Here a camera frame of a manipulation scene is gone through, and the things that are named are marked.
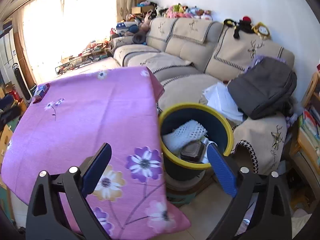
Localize cream curtain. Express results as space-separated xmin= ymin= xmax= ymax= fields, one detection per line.
xmin=12 ymin=0 xmax=138 ymax=84

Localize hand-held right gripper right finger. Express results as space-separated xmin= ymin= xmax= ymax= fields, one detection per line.
xmin=206 ymin=144 xmax=292 ymax=240

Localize grey backpack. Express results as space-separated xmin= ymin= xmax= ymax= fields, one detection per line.
xmin=227 ymin=56 xmax=298 ymax=120

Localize round wooden stool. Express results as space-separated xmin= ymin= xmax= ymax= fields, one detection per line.
xmin=165 ymin=171 xmax=208 ymax=207

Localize white foam net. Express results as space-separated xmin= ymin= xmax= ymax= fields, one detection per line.
xmin=162 ymin=119 xmax=208 ymax=150

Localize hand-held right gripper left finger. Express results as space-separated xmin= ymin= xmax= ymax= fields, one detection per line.
xmin=25 ymin=142 xmax=112 ymax=240

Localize dark grey neck pillow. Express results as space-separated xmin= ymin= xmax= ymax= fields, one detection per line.
xmin=132 ymin=33 xmax=147 ymax=45

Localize purple floral tablecloth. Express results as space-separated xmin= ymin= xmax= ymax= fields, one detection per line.
xmin=0 ymin=66 xmax=192 ymax=239

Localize yellow lion plush toy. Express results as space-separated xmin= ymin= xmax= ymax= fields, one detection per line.
xmin=252 ymin=22 xmax=271 ymax=39

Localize pink plush bear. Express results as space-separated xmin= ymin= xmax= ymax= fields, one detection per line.
xmin=139 ymin=17 xmax=152 ymax=32

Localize beige sofa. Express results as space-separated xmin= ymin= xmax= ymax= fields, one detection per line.
xmin=110 ymin=17 xmax=295 ymax=175

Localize wooden shelf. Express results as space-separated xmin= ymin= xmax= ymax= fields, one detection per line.
xmin=291 ymin=71 xmax=320 ymax=175

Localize white tower fan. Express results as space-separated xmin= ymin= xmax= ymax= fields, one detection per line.
xmin=13 ymin=62 xmax=33 ymax=100

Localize black plastic food container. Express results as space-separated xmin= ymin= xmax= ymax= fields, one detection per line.
xmin=180 ymin=140 xmax=207 ymax=162

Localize row of plush toys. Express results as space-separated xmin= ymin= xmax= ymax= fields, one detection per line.
xmin=156 ymin=3 xmax=213 ymax=20

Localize yellow-rimmed dark bin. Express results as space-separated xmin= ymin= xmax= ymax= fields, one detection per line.
xmin=159 ymin=102 xmax=234 ymax=182

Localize blue tissue pack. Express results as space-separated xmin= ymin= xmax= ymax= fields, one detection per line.
xmin=33 ymin=84 xmax=48 ymax=100

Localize lilac fuzzy cloth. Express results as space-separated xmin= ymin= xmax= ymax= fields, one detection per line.
xmin=246 ymin=54 xmax=288 ymax=72

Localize white papers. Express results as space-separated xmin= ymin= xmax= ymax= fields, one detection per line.
xmin=202 ymin=82 xmax=244 ymax=123

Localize cluttered glass low table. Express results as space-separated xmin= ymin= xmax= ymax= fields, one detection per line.
xmin=55 ymin=41 xmax=113 ymax=75

